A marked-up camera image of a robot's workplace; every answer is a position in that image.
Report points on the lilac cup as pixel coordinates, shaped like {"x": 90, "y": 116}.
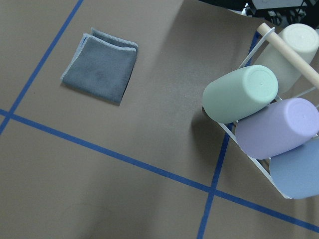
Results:
{"x": 277, "y": 128}

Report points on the blue cup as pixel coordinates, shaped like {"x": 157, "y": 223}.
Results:
{"x": 296, "y": 172}

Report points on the grey folded cloth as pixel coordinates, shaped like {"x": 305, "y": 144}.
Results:
{"x": 101, "y": 66}

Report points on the white wire cup rack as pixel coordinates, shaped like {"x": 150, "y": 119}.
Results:
{"x": 286, "y": 131}

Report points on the wooden rack handle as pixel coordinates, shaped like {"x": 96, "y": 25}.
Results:
{"x": 290, "y": 54}

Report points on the mint green cup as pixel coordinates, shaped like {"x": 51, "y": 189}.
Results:
{"x": 239, "y": 93}

